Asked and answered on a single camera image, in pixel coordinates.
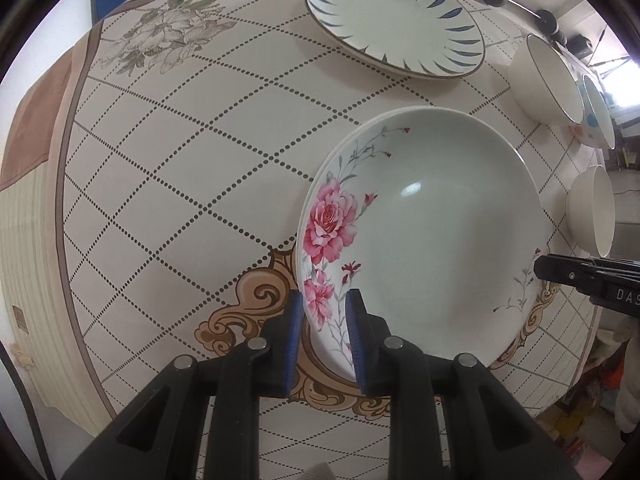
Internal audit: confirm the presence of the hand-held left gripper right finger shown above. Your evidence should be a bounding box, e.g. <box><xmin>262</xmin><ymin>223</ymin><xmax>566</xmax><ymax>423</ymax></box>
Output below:
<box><xmin>345</xmin><ymin>288</ymin><xmax>583</xmax><ymax>480</ymax></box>

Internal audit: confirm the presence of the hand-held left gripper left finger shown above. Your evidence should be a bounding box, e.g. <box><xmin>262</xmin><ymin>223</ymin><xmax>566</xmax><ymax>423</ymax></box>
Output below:
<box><xmin>60</xmin><ymin>290</ymin><xmax>306</xmax><ymax>480</ymax></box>

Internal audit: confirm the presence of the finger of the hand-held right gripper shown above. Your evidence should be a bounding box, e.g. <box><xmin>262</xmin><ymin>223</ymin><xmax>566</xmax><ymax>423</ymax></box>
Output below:
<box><xmin>534</xmin><ymin>254</ymin><xmax>640</xmax><ymax>293</ymax></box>

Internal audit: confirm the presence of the plain white bowl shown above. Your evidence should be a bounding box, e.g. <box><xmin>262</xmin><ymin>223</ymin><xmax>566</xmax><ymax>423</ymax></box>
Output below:
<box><xmin>566</xmin><ymin>165</ymin><xmax>616</xmax><ymax>258</ymax></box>

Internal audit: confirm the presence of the white plate pink flower print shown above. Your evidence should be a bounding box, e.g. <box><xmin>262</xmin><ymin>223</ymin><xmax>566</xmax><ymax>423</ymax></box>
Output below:
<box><xmin>298</xmin><ymin>107</ymin><xmax>551</xmax><ymax>386</ymax></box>
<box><xmin>295</xmin><ymin>106</ymin><xmax>426</xmax><ymax>271</ymax></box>

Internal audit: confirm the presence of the polka dot bowl blue rim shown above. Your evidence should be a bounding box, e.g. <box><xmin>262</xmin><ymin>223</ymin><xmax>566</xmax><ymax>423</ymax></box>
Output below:
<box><xmin>567</xmin><ymin>74</ymin><xmax>617</xmax><ymax>150</ymax></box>

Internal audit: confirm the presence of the white bowl dark rim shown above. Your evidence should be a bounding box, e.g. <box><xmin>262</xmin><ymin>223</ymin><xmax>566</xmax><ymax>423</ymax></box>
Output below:
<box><xmin>510</xmin><ymin>34</ymin><xmax>586</xmax><ymax>126</ymax></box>

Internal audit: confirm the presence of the white plate blue leaf pattern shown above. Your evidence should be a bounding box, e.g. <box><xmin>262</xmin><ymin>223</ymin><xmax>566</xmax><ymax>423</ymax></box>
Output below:
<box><xmin>305</xmin><ymin>0</ymin><xmax>485</xmax><ymax>80</ymax></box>

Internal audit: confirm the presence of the printed diamond pattern tablecloth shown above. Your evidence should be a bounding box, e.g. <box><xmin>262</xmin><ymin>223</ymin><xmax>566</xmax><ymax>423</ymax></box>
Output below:
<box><xmin>0</xmin><ymin>0</ymin><xmax>608</xmax><ymax>441</ymax></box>

